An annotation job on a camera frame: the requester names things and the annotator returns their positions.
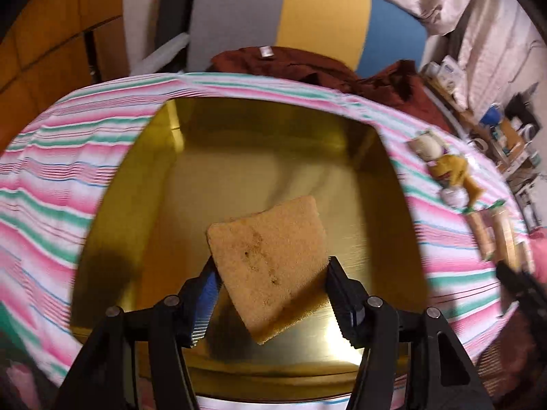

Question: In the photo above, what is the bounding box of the grey bed rail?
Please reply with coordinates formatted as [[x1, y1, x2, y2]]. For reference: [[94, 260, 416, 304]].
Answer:
[[130, 32, 190, 76]]

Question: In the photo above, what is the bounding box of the striped pink green tablecloth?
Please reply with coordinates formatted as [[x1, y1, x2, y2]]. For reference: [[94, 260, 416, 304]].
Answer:
[[1, 72, 517, 384]]

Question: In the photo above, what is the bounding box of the grey yellow blue headboard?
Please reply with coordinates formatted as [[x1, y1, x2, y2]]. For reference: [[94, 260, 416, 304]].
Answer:
[[186, 0, 426, 78]]

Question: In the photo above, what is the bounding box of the yellow sponge block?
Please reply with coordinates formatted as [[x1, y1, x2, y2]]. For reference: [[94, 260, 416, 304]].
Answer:
[[206, 195, 328, 345], [463, 175, 485, 209], [465, 211, 495, 261]]

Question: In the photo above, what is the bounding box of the gold metal tin tray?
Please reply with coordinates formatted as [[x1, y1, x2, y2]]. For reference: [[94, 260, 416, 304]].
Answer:
[[70, 98, 428, 402]]

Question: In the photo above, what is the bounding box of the pink patterned curtain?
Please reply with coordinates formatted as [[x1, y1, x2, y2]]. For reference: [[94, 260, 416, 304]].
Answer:
[[388, 0, 546, 115]]

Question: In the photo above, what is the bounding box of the wooden wardrobe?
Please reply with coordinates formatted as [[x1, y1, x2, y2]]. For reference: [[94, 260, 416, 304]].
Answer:
[[1, 0, 129, 147]]

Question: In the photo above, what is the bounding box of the white blue medicine box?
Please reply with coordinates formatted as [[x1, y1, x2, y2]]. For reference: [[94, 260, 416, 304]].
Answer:
[[436, 55, 465, 94]]

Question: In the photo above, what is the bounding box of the green cracker packet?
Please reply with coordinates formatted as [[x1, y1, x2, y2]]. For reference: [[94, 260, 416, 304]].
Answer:
[[489, 200, 520, 271]]

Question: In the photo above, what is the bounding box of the black rolled mat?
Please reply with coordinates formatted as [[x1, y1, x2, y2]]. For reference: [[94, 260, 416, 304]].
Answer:
[[155, 0, 194, 48]]

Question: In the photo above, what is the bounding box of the wooden side shelf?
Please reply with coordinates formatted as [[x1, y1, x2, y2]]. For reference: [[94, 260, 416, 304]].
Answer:
[[421, 74, 539, 183]]

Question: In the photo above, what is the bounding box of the dark red garment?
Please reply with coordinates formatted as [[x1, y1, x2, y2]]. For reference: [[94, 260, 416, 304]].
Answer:
[[208, 46, 452, 132]]

